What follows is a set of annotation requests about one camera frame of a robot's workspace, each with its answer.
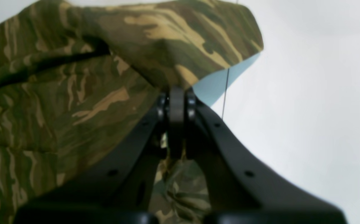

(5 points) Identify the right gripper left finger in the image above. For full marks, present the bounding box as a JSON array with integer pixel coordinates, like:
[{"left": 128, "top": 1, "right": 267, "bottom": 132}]
[{"left": 14, "top": 87, "right": 185, "bottom": 224}]

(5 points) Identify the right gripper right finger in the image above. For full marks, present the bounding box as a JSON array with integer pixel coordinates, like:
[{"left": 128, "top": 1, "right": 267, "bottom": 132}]
[{"left": 185, "top": 90, "right": 347, "bottom": 224}]

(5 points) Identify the camouflage t-shirt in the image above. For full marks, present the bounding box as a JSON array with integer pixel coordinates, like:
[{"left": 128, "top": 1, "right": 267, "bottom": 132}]
[{"left": 0, "top": 0, "right": 264, "bottom": 224}]

